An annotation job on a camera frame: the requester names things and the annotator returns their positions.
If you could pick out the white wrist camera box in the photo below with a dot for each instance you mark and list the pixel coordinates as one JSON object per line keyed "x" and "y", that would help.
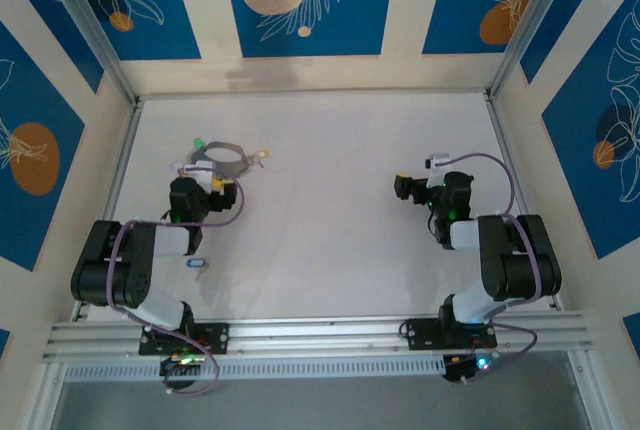
{"x": 439, "y": 162}
{"x": 200, "y": 170}

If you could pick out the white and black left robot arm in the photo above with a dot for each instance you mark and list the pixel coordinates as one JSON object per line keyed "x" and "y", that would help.
{"x": 125, "y": 260}

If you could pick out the yellow tag key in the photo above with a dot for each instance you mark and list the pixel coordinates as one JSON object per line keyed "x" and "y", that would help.
{"x": 261, "y": 154}

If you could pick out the blue tag key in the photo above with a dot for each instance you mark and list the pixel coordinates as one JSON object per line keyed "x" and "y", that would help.
{"x": 196, "y": 263}

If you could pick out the green tag key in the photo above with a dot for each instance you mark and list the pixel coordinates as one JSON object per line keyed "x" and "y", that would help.
{"x": 198, "y": 143}

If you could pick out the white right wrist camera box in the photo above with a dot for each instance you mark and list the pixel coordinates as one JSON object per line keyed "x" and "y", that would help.
{"x": 439, "y": 162}

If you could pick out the right controller board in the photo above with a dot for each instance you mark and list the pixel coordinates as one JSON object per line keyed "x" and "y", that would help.
{"x": 470, "y": 365}

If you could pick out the left controller board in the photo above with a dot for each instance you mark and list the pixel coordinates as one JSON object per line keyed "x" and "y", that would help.
{"x": 182, "y": 361}

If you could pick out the controller board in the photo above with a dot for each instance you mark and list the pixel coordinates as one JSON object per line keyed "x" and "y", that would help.
{"x": 470, "y": 365}
{"x": 182, "y": 361}

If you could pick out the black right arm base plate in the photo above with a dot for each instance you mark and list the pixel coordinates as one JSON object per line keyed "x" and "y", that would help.
{"x": 420, "y": 335}

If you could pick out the large grey metal keyring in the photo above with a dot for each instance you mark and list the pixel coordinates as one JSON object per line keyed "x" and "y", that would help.
{"x": 232, "y": 168}

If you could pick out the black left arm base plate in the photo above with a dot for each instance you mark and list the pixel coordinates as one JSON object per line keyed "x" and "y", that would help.
{"x": 215, "y": 337}

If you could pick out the aluminium table side rail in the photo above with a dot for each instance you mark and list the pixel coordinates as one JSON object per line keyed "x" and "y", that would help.
{"x": 505, "y": 140}
{"x": 121, "y": 165}

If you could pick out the aluminium frame post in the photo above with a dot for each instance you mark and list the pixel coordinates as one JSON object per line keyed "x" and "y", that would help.
{"x": 45, "y": 395}
{"x": 585, "y": 390}
{"x": 535, "y": 15}
{"x": 85, "y": 15}

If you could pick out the aluminium mounting rail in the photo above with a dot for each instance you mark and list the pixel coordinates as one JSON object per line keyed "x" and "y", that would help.
{"x": 320, "y": 337}

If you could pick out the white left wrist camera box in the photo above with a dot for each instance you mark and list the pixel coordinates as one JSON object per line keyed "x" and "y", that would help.
{"x": 200, "y": 170}

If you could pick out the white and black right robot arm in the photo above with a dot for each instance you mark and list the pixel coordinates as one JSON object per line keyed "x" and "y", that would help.
{"x": 520, "y": 260}

